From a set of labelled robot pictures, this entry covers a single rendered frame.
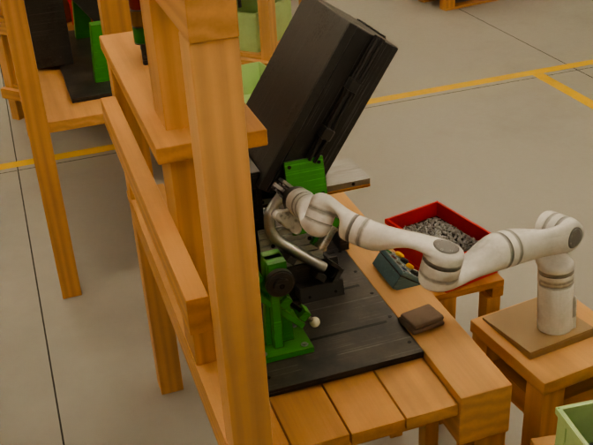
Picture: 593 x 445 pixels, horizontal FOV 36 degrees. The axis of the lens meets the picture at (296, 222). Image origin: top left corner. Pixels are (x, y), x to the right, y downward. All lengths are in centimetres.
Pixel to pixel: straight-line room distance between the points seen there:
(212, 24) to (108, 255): 321
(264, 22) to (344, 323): 282
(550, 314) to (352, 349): 53
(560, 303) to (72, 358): 227
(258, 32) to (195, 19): 354
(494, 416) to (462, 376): 12
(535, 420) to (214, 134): 124
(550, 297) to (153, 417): 177
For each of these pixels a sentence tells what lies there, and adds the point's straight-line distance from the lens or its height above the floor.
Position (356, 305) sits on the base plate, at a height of 90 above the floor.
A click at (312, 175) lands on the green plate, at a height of 123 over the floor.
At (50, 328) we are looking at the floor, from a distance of 424.
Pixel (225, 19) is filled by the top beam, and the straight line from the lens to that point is 159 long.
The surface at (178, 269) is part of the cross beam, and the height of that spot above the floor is 127.
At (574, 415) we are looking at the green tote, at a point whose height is 93.
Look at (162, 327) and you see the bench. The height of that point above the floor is 32.
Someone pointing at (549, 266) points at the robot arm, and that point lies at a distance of 240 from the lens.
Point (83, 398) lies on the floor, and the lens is 378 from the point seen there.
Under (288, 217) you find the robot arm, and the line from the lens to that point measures 230.
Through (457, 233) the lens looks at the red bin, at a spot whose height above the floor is 88.
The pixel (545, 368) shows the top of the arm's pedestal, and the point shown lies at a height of 85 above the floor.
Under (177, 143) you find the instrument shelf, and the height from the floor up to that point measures 154.
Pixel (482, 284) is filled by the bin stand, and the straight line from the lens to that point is 281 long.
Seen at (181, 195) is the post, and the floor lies 137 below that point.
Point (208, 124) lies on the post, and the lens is 164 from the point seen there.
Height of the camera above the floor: 232
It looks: 29 degrees down
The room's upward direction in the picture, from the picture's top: 3 degrees counter-clockwise
